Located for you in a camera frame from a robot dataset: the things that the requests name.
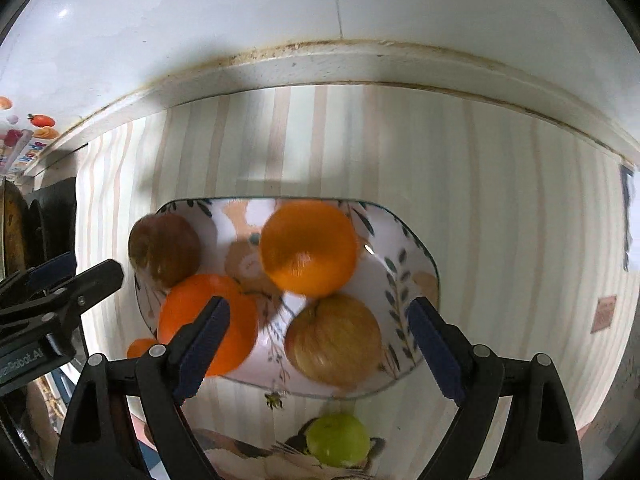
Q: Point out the colourful character wall sticker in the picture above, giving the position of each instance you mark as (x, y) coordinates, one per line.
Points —
(15, 142)

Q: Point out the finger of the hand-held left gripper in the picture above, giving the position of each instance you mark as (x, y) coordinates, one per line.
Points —
(95, 285)
(47, 271)

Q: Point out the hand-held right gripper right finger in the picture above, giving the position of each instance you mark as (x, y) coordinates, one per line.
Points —
(435, 355)

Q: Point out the gold ingot wall sticker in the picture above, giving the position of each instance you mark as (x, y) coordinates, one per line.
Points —
(47, 133)

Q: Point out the small orange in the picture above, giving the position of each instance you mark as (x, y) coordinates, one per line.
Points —
(140, 347)

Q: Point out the large orange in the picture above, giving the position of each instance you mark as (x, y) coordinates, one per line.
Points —
(307, 247)

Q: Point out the green apple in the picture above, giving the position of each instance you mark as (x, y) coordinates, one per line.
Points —
(337, 440)

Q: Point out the yellow red apple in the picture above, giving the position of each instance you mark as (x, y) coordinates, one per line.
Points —
(334, 340)

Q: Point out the orange slice wall sticker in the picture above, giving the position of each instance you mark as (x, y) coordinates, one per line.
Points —
(5, 103)

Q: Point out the dark red apple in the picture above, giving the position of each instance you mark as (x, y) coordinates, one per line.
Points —
(165, 250)

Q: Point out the persimmon wall sticker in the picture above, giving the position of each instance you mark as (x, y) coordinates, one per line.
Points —
(42, 120)

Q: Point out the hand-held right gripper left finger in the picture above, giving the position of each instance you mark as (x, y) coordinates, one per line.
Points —
(205, 355)

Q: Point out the floral ceramic plate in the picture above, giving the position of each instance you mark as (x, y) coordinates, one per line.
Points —
(380, 270)

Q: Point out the white cloth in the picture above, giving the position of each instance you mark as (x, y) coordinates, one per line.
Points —
(627, 220)

